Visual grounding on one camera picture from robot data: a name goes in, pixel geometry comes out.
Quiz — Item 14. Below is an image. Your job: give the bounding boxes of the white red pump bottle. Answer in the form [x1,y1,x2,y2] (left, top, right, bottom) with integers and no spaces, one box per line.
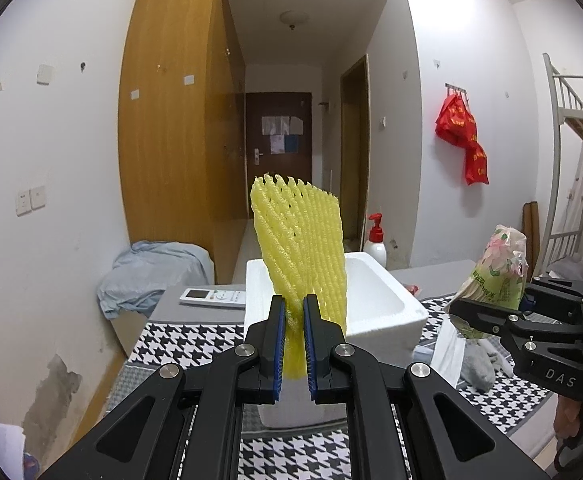
[363,213,388,268]

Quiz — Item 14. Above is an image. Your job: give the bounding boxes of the wooden boards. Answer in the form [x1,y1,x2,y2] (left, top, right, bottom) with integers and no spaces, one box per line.
[521,201,541,281]

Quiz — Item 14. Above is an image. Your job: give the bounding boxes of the white foam box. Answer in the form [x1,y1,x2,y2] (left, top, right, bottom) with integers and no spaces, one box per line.
[244,251,429,431]

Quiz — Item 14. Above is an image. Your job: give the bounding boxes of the dark brown door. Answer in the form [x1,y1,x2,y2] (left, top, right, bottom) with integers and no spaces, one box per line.
[245,92,313,221]

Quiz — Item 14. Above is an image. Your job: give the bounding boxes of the blue paper on door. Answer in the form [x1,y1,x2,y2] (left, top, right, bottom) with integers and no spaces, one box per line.
[270,134,300,155]

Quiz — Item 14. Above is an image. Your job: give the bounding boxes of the light blue cloth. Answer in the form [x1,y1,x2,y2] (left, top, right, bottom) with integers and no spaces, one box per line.
[96,241,216,319]

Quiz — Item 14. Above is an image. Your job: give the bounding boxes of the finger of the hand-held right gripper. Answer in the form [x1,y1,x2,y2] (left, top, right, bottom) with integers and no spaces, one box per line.
[520,275,583,328]
[448,297,583,356]

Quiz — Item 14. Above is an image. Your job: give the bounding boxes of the person's right hand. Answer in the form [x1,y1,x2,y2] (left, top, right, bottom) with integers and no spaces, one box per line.
[553,396,581,472]

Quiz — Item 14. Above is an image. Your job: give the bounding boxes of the houndstooth blanket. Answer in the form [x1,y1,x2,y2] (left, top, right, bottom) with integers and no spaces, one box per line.
[105,294,565,480]

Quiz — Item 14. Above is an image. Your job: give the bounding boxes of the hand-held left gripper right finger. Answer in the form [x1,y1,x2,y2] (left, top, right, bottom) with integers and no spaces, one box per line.
[303,294,552,480]

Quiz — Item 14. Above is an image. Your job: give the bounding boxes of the ceiling lamp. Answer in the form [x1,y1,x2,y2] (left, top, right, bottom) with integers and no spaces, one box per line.
[280,10,311,31]

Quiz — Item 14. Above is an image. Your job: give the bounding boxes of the wooden wardrobe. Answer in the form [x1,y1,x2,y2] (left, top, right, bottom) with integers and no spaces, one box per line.
[118,0,248,281]

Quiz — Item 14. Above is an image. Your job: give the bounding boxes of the grey sock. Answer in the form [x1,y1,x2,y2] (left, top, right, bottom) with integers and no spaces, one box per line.
[460,340,511,392]

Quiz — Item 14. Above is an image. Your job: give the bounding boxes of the floral plastic bag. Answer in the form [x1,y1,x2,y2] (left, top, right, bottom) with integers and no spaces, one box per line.
[446,224,529,341]

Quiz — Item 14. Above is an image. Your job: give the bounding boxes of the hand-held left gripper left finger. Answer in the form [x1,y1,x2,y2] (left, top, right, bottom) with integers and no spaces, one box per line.
[38,295,287,480]

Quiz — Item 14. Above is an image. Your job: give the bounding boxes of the white double wall switch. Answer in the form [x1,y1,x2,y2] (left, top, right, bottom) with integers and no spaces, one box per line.
[15,185,47,217]

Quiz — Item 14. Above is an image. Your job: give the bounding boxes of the metal bunk bed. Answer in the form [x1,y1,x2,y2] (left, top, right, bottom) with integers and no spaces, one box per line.
[541,52,583,281]

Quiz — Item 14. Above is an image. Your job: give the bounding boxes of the yellow foam fruit net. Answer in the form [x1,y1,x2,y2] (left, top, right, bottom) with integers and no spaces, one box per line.
[250,174,348,381]

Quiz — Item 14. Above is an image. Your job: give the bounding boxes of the white papers on door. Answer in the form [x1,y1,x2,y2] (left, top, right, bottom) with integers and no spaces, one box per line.
[261,115,305,136]

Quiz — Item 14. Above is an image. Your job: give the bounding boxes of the wooden side door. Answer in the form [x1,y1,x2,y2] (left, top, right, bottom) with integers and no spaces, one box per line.
[340,54,371,242]

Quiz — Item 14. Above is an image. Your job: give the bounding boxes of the red plastic bag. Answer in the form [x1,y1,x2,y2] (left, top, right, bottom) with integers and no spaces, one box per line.
[464,139,489,187]
[435,92,478,150]

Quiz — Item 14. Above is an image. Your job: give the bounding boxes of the white remote control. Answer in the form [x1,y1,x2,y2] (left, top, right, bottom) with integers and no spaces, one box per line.
[179,287,248,309]

